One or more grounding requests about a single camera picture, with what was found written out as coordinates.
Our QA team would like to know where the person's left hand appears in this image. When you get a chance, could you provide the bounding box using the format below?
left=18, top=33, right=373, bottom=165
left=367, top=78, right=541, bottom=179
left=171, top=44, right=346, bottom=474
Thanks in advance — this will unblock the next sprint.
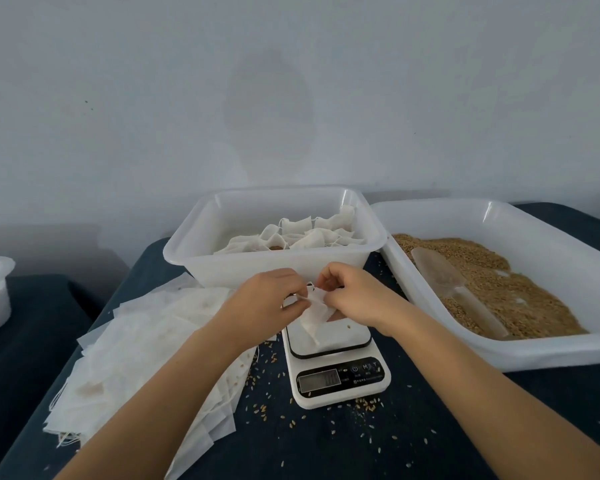
left=206, top=267, right=312, bottom=354

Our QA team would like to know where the person's right hand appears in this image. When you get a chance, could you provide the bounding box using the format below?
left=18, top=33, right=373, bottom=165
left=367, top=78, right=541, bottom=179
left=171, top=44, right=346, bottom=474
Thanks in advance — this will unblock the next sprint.
left=313, top=261, right=418, bottom=338

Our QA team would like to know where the white plastic tub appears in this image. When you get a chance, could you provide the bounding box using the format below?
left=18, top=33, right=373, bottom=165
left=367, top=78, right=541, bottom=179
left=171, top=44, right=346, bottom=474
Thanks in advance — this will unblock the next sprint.
left=162, top=185, right=390, bottom=288

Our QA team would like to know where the white mesh bag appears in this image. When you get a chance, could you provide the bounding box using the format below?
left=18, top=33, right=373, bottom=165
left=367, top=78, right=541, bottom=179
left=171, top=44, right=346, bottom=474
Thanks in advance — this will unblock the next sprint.
left=296, top=283, right=339, bottom=346

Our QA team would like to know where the white tray of grain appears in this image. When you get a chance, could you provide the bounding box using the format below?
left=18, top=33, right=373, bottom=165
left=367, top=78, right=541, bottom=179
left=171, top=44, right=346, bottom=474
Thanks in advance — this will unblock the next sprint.
left=372, top=199, right=600, bottom=373

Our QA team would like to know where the clear plastic scoop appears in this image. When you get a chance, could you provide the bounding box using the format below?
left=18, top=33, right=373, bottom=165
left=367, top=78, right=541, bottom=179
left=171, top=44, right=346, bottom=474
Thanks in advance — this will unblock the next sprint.
left=410, top=245, right=513, bottom=341

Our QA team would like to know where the pile of white bags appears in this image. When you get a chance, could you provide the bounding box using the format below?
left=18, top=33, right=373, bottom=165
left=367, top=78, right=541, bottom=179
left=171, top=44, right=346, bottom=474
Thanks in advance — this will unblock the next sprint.
left=43, top=273, right=271, bottom=480

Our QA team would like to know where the brown grain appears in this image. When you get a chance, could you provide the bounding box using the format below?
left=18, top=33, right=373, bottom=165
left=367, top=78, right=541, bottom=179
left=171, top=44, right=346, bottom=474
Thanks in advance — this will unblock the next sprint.
left=392, top=233, right=589, bottom=342

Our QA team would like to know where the person's right forearm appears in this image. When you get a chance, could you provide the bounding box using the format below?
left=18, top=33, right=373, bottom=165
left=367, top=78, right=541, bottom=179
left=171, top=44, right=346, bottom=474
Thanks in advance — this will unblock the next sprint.
left=392, top=307, right=600, bottom=480

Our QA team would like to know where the person's left forearm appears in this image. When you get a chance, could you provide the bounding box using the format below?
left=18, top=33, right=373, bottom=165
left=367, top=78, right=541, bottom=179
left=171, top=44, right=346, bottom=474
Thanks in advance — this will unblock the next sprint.
left=55, top=329, right=251, bottom=480

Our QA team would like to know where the white digital kitchen scale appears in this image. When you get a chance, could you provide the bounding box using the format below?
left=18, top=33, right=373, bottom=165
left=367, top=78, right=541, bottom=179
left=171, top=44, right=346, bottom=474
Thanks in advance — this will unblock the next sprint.
left=280, top=315, right=393, bottom=411

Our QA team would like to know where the dark blue tablecloth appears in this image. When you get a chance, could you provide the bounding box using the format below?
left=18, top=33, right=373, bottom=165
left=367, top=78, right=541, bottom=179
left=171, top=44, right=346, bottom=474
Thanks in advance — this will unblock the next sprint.
left=0, top=275, right=106, bottom=480
left=0, top=201, right=600, bottom=480

